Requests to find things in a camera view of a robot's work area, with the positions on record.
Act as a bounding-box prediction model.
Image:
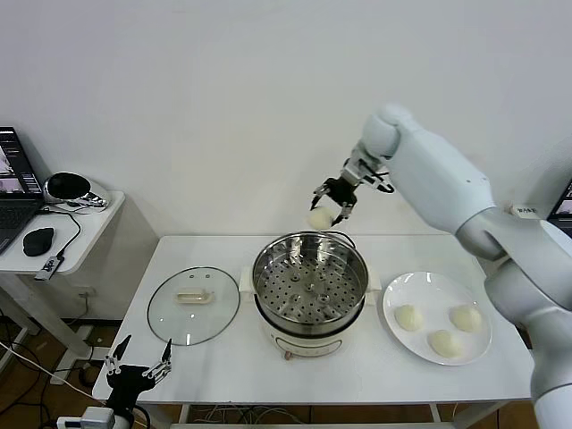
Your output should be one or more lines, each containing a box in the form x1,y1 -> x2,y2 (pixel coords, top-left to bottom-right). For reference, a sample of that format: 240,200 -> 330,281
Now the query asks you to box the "tangled white floor cable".
191,404 -> 312,425

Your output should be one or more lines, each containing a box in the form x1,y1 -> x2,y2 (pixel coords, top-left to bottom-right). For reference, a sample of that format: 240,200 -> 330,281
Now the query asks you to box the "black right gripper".
309,176 -> 358,227

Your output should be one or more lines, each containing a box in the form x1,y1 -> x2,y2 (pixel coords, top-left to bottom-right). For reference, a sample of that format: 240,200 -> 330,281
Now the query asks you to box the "white steamed baozi bun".
305,207 -> 334,231
394,304 -> 425,332
427,329 -> 463,358
449,305 -> 483,332

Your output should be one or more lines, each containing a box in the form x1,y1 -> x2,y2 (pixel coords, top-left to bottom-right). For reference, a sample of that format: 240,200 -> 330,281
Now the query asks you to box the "black computer mouse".
21,226 -> 57,258

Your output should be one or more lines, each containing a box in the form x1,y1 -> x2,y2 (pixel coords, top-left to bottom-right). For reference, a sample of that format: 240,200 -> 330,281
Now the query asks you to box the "grey usb hub with cable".
34,208 -> 82,282

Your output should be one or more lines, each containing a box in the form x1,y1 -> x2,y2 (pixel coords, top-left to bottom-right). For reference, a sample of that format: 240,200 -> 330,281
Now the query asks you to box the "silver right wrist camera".
342,147 -> 381,187

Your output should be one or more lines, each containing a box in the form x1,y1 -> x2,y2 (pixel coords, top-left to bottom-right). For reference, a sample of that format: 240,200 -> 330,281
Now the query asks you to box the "shiny chrome dome device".
43,172 -> 110,210

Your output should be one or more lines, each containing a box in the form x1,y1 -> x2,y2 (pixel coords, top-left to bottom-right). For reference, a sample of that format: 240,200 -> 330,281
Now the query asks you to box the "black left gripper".
105,334 -> 173,410

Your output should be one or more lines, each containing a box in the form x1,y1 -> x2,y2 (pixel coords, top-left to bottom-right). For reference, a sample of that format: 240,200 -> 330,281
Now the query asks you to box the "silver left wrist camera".
55,405 -> 115,429

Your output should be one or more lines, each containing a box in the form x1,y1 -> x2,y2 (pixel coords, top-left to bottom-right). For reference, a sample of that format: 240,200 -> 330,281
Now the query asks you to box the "open black laptop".
545,178 -> 572,227
0,127 -> 47,257

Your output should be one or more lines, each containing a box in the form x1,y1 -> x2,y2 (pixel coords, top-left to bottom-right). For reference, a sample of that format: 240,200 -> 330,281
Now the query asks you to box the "cream electric cooker pot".
239,263 -> 382,361

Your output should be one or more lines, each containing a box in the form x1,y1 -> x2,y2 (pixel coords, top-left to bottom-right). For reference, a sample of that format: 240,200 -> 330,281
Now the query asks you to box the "stainless steel steamer basket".
251,230 -> 370,325

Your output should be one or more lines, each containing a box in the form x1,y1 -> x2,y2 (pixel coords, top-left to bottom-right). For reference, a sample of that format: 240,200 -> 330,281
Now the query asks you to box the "round glass pot lid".
147,266 -> 242,348

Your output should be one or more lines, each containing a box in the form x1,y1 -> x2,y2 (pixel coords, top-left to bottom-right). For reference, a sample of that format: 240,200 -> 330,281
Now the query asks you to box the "large white plate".
382,271 -> 492,366

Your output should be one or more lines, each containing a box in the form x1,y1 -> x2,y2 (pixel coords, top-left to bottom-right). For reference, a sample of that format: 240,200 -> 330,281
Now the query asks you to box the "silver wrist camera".
342,147 -> 381,187
55,405 -> 115,429

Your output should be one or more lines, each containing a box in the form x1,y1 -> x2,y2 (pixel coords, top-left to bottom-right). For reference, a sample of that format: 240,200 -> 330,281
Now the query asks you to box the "white side table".
509,203 -> 572,233
0,190 -> 158,374

